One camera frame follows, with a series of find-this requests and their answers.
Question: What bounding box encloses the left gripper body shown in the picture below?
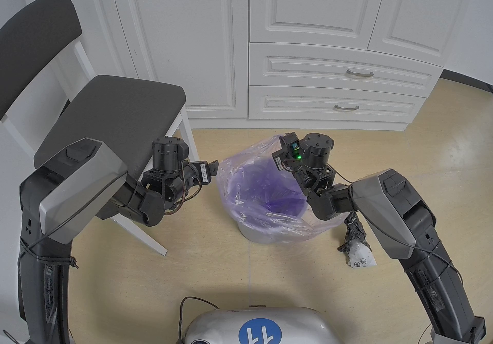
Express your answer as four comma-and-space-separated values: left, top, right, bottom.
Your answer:
169, 163, 203, 200

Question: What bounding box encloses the purple plastic bag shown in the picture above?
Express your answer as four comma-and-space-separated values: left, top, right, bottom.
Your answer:
216, 134, 347, 244

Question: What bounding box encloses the black white plastic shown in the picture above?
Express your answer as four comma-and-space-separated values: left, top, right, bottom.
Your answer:
337, 213, 376, 270

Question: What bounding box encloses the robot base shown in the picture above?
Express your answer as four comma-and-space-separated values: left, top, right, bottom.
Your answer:
187, 306, 336, 344

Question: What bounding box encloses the white trash bin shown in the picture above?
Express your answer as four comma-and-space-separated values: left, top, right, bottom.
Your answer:
236, 215, 307, 245

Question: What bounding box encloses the white chair dark grey seat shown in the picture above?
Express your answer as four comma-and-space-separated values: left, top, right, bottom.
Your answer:
0, 0, 198, 257

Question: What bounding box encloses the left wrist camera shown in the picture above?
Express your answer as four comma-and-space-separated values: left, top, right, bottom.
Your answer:
197, 159, 221, 186

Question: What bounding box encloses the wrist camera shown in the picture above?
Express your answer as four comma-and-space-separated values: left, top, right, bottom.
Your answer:
271, 132, 304, 173
197, 159, 221, 186

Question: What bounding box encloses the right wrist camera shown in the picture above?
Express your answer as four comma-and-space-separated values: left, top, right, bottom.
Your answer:
271, 132, 304, 173

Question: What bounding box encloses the black cable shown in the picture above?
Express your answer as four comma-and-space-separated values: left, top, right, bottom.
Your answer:
178, 296, 222, 340

